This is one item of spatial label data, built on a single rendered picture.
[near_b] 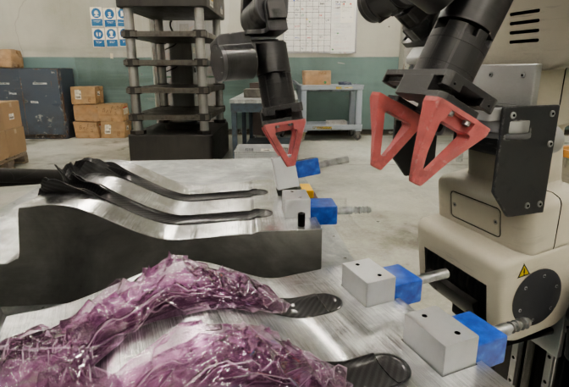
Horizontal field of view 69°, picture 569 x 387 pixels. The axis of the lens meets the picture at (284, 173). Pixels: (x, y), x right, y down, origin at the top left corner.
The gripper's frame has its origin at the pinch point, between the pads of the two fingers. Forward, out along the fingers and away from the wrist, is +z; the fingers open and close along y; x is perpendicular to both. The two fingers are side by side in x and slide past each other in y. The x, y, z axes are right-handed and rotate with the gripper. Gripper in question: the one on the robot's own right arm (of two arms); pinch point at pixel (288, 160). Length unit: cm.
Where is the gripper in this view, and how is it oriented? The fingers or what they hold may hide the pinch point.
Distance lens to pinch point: 71.2
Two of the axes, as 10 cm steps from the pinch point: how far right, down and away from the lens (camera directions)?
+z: 1.7, 9.8, 0.9
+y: 1.0, 0.7, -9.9
